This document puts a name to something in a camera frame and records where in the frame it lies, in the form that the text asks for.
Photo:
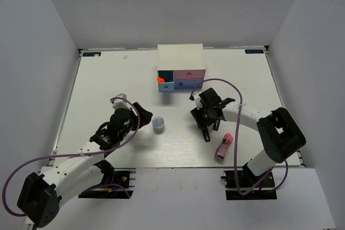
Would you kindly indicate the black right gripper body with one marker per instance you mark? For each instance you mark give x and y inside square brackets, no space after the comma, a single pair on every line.
[208,114]

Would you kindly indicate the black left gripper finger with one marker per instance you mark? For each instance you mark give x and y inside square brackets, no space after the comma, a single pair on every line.
[145,116]
[133,133]

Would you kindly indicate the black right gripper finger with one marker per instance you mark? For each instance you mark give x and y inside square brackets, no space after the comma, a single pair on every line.
[208,122]
[197,114]

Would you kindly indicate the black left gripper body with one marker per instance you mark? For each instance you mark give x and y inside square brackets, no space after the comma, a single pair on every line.
[133,118]

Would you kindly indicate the green highlighter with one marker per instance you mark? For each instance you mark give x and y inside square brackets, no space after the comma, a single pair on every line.
[206,135]

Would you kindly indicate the orange highlighter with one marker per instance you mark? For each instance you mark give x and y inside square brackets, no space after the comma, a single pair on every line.
[160,80]

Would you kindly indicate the light blue drawer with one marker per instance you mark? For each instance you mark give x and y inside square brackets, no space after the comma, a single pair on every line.
[168,85]

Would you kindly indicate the pink highlighter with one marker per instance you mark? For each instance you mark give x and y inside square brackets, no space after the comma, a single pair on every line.
[216,125]

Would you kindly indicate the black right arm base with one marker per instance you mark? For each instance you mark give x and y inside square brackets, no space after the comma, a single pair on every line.
[260,192]

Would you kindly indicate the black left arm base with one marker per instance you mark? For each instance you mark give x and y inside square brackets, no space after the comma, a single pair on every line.
[118,184]

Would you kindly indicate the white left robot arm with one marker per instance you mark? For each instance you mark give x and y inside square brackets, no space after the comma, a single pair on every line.
[43,195]

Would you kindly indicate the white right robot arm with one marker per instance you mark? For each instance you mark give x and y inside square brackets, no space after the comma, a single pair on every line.
[279,133]

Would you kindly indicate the pink capped clear tube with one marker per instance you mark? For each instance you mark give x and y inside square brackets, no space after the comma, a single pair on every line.
[223,148]

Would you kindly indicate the dark blue drawer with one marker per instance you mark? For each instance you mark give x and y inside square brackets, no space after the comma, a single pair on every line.
[187,83]

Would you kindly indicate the pink drawer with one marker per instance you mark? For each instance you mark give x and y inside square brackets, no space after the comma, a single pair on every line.
[189,74]

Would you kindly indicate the white drawer cabinet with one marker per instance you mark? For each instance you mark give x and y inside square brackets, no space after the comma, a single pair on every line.
[172,57]

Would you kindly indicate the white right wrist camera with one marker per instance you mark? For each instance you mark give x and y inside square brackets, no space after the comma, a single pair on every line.
[195,97]

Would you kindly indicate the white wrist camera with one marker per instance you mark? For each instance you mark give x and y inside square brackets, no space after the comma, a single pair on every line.
[195,97]
[119,101]

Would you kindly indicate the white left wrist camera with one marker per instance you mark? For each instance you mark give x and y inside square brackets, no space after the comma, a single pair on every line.
[119,101]

